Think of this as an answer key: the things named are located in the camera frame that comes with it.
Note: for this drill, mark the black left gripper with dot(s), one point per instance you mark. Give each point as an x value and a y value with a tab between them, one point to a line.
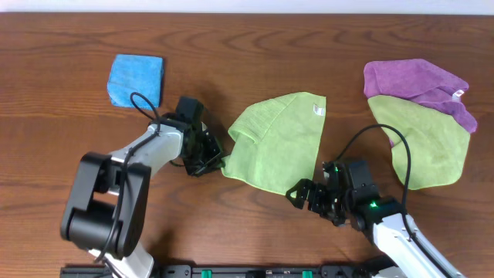
215	161

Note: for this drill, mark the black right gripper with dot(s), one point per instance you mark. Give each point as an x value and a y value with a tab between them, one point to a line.
303	186

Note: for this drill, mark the green microfiber cloth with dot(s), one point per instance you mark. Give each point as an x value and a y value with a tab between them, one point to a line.
277	142

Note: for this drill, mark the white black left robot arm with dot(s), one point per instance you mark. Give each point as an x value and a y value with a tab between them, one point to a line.
106	208

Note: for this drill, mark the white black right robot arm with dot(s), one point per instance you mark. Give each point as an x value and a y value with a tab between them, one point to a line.
349	194

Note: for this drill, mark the folded blue cloth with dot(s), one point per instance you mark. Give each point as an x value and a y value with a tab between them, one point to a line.
134	73

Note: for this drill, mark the purple microfiber cloth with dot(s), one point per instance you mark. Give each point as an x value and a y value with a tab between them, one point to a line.
420	82

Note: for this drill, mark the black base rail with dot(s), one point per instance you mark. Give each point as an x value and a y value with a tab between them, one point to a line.
330	271

